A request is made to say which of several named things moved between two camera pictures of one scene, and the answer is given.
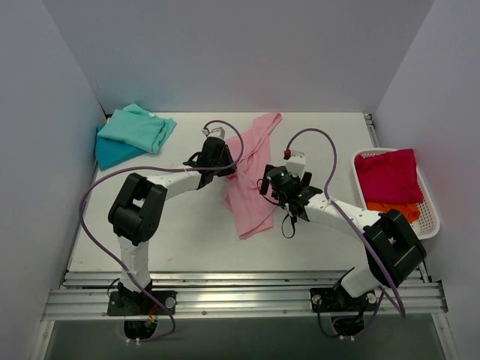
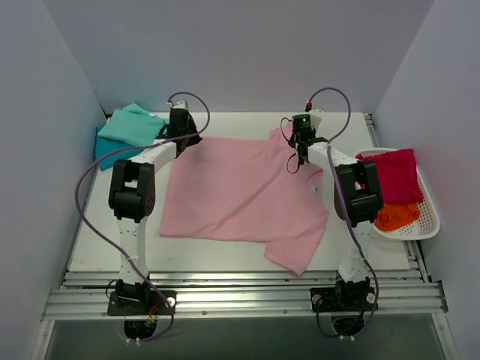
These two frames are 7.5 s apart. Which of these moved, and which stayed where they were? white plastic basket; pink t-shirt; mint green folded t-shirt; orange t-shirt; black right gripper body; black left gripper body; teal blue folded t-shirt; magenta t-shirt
Moved: black left gripper body; pink t-shirt; black right gripper body
Stayed: mint green folded t-shirt; orange t-shirt; teal blue folded t-shirt; magenta t-shirt; white plastic basket
